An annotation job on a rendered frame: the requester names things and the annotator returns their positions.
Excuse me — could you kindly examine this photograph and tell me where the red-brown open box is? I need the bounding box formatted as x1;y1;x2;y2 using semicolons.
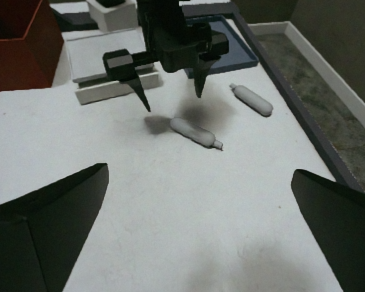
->
0;0;65;92

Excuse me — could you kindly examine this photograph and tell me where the grey gas cylinder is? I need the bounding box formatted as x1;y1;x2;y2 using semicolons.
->
229;83;273;115
170;117;223;148

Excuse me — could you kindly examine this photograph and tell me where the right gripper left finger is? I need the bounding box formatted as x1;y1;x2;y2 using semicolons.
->
0;163;109;292

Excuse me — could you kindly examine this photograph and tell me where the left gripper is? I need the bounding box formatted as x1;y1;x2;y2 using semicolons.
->
102;0;229;112

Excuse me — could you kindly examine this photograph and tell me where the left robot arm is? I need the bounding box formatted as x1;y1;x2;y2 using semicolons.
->
95;0;212;73

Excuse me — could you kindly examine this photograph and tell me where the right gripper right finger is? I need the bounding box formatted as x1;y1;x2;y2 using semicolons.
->
291;169;365;292

